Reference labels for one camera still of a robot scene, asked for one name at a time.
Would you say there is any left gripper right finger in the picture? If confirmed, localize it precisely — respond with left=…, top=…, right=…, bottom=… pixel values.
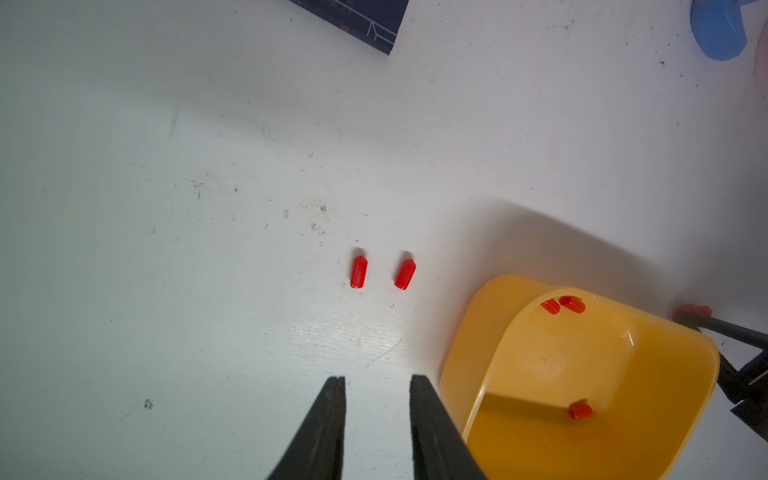
left=409, top=375, right=486, bottom=480

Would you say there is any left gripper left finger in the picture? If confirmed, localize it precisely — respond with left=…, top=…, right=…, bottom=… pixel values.
left=268, top=377, right=346, bottom=480

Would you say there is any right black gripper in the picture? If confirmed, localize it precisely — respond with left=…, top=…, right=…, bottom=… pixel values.
left=673, top=311, right=768, bottom=441

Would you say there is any red sleeve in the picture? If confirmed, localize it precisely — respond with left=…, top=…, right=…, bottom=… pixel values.
left=394, top=258, right=417, bottom=290
left=350, top=255, right=368, bottom=289
left=672, top=304, right=713, bottom=319

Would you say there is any yellow plastic storage box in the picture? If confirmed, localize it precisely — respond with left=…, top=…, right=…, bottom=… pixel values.
left=439, top=275, right=720, bottom=479

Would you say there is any red sleeves cluster in box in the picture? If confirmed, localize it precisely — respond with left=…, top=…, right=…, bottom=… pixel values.
left=540, top=295, right=586, bottom=315

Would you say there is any blue plastic clip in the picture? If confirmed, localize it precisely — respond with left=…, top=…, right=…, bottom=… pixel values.
left=690, top=0, right=756, bottom=61

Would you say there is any dark blue notebook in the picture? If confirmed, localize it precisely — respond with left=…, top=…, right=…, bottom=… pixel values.
left=292, top=0, right=409, bottom=55

